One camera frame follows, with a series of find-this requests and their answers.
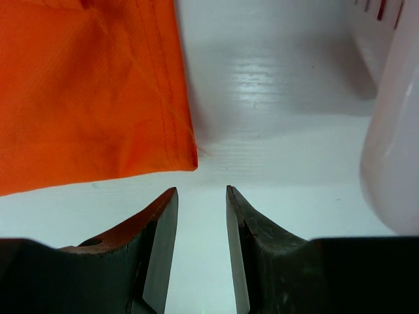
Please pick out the orange t-shirt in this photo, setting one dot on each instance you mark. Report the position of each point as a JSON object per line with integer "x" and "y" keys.
{"x": 91, "y": 91}

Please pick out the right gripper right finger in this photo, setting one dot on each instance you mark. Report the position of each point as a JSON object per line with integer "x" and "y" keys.
{"x": 275, "y": 271}

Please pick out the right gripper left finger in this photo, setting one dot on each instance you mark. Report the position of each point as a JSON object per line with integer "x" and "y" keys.
{"x": 123, "y": 270}

